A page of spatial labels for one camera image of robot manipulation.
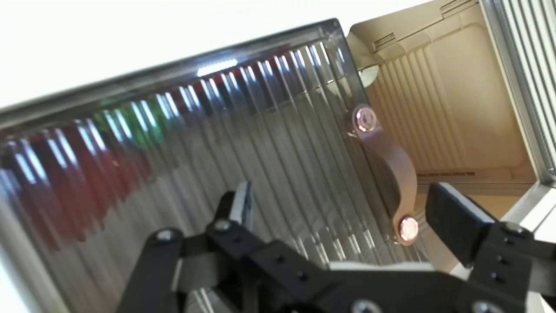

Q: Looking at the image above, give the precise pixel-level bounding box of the white stacked storage cabinet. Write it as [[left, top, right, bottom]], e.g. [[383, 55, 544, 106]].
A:
[[0, 0, 556, 313]]

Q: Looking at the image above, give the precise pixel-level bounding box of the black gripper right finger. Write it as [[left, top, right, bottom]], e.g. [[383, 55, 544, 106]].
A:
[[425, 181, 556, 313]]

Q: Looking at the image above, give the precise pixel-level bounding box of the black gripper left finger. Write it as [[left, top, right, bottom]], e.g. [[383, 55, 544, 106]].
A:
[[119, 181, 327, 313]]

